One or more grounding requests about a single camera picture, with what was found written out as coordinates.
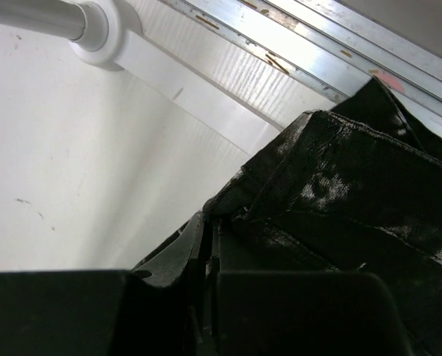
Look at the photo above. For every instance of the black white patterned trousers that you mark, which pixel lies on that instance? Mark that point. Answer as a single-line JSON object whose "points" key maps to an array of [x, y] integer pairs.
{"points": [[331, 237]]}

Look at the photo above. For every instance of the white silver clothes rack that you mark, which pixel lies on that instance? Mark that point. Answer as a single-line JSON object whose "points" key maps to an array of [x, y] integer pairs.
{"points": [[108, 35]]}

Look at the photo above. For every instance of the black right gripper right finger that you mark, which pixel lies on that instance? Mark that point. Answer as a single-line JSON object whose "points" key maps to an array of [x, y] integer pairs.
{"points": [[212, 306]]}

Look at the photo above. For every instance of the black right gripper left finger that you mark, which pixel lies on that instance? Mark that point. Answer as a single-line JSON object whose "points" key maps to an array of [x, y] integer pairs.
{"points": [[161, 312]]}

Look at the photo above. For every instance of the silver aluminium frame rail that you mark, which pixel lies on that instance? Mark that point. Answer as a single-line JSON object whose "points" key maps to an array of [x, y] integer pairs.
{"points": [[326, 47]]}

